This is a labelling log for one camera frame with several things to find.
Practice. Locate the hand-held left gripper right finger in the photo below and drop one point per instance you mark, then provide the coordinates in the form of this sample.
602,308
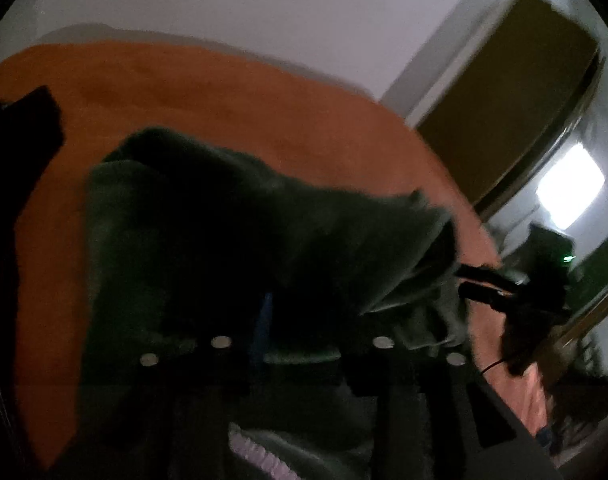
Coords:
383,375

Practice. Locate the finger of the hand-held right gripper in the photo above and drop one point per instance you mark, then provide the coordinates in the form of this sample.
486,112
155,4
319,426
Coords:
488,276
483,296

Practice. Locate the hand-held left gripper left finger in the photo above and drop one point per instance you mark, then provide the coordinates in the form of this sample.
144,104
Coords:
265,325

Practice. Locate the green fleece pajama top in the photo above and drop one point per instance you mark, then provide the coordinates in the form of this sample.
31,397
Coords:
209,220

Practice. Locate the person's right hand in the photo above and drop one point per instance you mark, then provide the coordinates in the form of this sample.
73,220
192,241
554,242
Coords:
523,340

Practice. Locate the bright glass window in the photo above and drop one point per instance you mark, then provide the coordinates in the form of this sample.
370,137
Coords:
571,185

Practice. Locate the brown wooden door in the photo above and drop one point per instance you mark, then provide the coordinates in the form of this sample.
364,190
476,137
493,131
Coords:
508,100

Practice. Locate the orange blanket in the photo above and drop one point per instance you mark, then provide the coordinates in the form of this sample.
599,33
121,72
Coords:
284,110

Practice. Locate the black garment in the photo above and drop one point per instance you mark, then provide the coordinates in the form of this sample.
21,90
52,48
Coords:
24,135

